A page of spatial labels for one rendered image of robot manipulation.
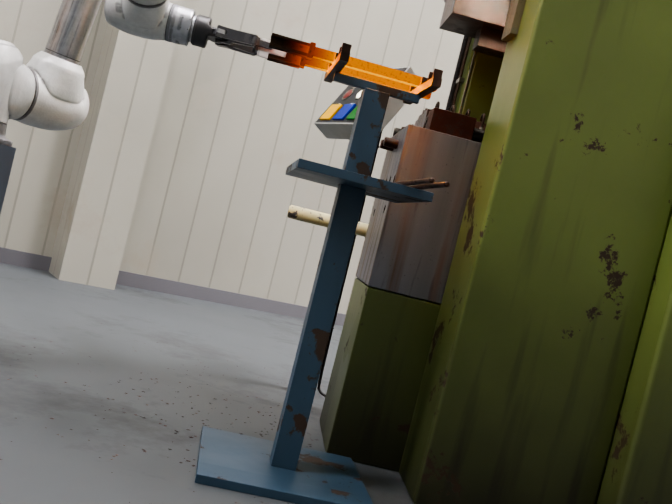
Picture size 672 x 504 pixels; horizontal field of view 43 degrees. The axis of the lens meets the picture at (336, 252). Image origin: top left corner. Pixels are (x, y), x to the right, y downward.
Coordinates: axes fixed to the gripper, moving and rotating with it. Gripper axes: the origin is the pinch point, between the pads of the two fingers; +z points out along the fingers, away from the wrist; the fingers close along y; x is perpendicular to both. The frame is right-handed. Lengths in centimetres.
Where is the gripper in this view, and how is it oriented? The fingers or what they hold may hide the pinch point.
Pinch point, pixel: (274, 51)
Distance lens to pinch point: 215.0
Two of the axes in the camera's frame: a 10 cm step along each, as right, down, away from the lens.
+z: 9.6, 2.4, 1.2
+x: 2.4, -9.7, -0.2
